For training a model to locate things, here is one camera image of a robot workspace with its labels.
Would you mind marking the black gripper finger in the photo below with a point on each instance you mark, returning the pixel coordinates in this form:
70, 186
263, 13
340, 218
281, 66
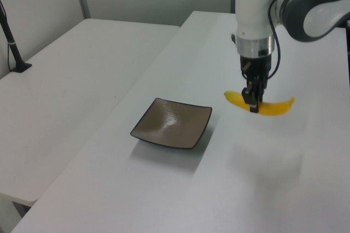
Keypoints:
261, 90
250, 99

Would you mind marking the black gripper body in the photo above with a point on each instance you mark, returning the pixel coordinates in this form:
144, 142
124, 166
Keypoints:
255, 69

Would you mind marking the yellow banana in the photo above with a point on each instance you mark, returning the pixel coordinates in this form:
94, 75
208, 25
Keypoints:
273, 107

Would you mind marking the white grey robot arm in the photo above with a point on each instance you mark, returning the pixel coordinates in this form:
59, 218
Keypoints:
273, 6

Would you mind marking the square brown ceramic plate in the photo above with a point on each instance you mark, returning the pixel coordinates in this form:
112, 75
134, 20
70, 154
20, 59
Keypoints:
172, 123

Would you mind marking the black camera stand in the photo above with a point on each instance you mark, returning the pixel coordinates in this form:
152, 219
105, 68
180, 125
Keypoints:
12, 44

